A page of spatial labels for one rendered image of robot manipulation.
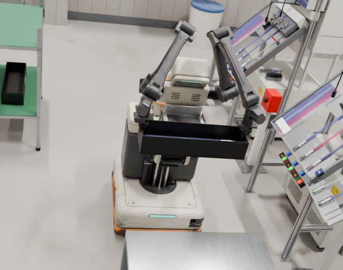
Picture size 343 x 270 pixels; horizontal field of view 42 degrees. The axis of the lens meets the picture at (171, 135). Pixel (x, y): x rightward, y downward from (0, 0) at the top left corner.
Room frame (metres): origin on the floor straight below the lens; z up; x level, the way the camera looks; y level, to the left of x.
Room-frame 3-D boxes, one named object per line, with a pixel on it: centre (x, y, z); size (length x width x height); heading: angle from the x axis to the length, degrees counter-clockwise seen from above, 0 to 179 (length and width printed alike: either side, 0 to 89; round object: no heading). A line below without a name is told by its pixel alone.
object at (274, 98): (3.47, -0.77, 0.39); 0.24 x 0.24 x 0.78; 19
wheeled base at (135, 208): (2.62, 0.03, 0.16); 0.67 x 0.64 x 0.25; 14
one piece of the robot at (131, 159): (2.71, 0.05, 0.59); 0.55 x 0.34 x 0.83; 104
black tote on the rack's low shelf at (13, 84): (3.40, 1.43, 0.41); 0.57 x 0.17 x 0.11; 19
